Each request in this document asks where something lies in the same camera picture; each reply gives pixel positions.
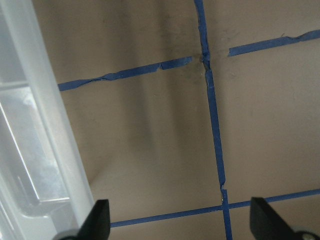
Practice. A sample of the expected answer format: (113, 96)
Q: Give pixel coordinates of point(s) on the clear ribbed box lid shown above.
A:
(44, 191)

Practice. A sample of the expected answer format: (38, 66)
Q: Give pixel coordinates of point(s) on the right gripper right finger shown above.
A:
(266, 224)

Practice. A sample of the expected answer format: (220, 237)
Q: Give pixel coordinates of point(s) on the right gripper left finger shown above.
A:
(97, 225)

